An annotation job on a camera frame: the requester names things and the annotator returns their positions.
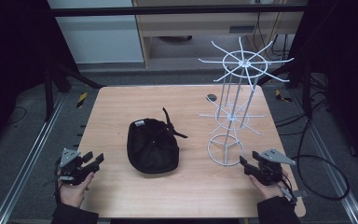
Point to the metal floor rail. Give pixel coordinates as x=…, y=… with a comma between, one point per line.
x=28, y=161
x=332, y=174

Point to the black metal stand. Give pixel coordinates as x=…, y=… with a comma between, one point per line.
x=304, y=84
x=59, y=81

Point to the black horizontal bar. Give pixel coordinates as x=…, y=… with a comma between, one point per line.
x=167, y=10

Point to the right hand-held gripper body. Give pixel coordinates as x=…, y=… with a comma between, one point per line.
x=270, y=169

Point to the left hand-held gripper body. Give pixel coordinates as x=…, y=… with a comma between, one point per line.
x=71, y=169

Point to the yellow black striped tape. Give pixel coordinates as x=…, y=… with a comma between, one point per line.
x=81, y=100
x=282, y=97

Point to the person's right hand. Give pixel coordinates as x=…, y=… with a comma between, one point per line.
x=268, y=190

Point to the white cabinet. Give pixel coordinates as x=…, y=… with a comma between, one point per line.
x=99, y=37

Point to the person's left hand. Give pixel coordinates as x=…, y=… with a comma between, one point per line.
x=73, y=193

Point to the black cap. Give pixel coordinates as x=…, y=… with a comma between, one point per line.
x=153, y=146

